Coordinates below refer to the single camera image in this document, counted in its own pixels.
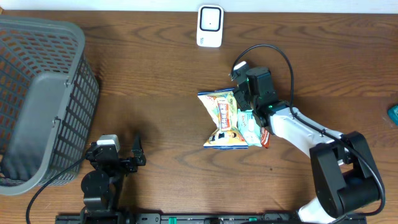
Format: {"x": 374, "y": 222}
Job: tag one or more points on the red snack packet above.
{"x": 265, "y": 141}

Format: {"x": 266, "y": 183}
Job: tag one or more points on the large white snack bag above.
{"x": 221, "y": 105}

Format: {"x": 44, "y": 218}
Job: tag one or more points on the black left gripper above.
{"x": 131, "y": 165}

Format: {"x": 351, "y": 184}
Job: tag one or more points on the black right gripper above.
{"x": 240, "y": 101}

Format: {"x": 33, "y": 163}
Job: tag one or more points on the teal wet wipes packet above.
{"x": 248, "y": 128}

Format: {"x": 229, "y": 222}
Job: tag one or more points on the white barcode scanner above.
{"x": 210, "y": 26}

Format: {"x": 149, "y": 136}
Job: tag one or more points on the teal mouthwash bottle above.
{"x": 393, "y": 114}

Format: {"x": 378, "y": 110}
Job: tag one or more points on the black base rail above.
{"x": 155, "y": 218}

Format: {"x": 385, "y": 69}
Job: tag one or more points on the dark grey plastic basket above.
{"x": 49, "y": 96}

